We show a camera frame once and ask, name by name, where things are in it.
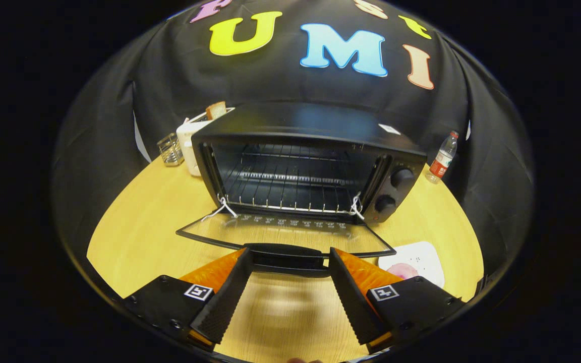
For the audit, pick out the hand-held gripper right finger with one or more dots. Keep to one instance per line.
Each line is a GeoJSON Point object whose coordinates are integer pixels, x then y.
{"type": "Point", "coordinates": [353, 302]}

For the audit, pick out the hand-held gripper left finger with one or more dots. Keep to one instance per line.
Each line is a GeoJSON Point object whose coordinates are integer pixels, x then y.
{"type": "Point", "coordinates": [227, 302]}

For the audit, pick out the pink meat slice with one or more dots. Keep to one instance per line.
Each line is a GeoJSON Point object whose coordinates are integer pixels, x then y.
{"type": "Point", "coordinates": [404, 270]}

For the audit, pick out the white square plate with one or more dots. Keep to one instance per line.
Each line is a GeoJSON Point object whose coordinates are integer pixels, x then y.
{"type": "Point", "coordinates": [421, 257]}

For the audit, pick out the black toaster oven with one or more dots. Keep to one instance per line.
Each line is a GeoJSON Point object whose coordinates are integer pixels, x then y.
{"type": "Point", "coordinates": [310, 121]}

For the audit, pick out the white bread toaster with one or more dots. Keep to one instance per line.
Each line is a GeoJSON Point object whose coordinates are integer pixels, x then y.
{"type": "Point", "coordinates": [187, 141]}

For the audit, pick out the white zip tie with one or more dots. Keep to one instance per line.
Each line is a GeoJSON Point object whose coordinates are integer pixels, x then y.
{"type": "Point", "coordinates": [356, 205]}
{"type": "Point", "coordinates": [224, 205]}

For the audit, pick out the clear plastic water bottle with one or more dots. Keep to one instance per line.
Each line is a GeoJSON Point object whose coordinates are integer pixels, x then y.
{"type": "Point", "coordinates": [442, 164]}

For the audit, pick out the toast bread slice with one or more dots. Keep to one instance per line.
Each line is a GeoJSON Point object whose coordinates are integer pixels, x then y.
{"type": "Point", "coordinates": [216, 110]}

